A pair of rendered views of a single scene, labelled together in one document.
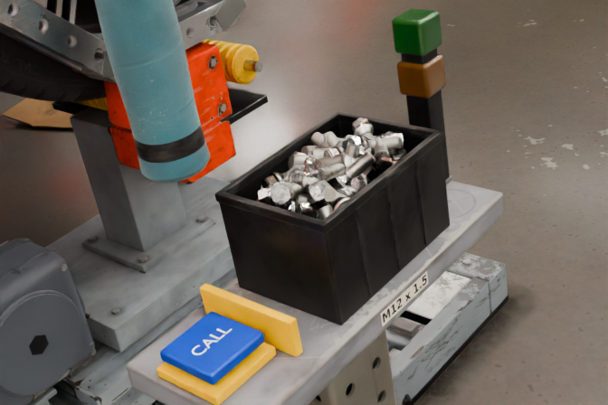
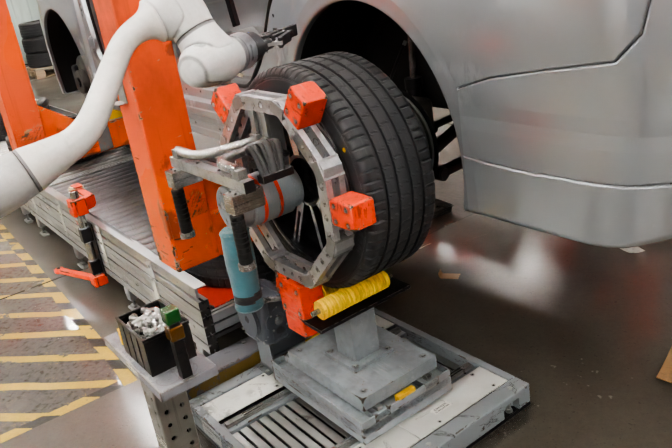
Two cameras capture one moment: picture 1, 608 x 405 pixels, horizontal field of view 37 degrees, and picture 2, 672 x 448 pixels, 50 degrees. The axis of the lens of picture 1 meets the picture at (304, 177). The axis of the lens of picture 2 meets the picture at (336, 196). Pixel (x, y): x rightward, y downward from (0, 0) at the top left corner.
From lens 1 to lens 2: 248 cm
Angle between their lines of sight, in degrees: 90
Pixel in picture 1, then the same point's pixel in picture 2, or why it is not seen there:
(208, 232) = (347, 371)
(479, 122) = not seen: outside the picture
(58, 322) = (251, 319)
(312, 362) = (116, 346)
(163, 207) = (345, 343)
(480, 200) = (161, 387)
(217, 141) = (298, 324)
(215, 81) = (297, 301)
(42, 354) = (247, 323)
